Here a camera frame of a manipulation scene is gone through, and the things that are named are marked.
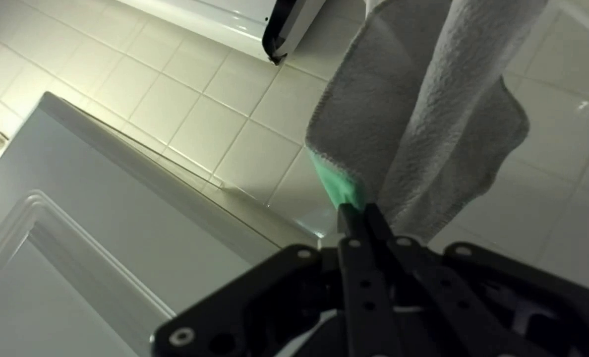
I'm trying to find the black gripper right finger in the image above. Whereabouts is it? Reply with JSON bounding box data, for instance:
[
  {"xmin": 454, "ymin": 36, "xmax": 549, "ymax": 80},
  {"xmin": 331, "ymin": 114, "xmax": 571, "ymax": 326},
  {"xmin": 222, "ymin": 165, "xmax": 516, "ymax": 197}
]
[{"xmin": 365, "ymin": 201, "xmax": 589, "ymax": 357}]

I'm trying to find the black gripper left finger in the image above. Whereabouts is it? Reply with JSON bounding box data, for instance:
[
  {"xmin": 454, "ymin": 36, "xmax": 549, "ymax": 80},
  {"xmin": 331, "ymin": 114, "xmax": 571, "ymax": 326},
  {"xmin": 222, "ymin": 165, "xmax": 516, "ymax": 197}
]
[{"xmin": 151, "ymin": 201, "xmax": 403, "ymax": 357}]

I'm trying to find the green and grey cloth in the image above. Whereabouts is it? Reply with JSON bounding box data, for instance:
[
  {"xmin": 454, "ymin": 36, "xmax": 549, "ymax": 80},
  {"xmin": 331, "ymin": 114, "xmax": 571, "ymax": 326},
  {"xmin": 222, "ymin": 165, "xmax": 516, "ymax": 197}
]
[{"xmin": 304, "ymin": 0, "xmax": 551, "ymax": 247}]

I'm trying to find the white closed cabinet door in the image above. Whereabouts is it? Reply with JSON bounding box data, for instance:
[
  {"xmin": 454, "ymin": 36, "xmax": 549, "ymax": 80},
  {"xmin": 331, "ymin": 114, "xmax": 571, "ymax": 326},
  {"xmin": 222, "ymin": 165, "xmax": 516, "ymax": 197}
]
[{"xmin": 0, "ymin": 90, "xmax": 325, "ymax": 357}]

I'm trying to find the white gas stove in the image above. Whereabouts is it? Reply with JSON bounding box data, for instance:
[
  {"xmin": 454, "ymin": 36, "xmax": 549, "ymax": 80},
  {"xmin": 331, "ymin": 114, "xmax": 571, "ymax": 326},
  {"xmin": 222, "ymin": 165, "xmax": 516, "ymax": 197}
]
[{"xmin": 115, "ymin": 0, "xmax": 329, "ymax": 68}]

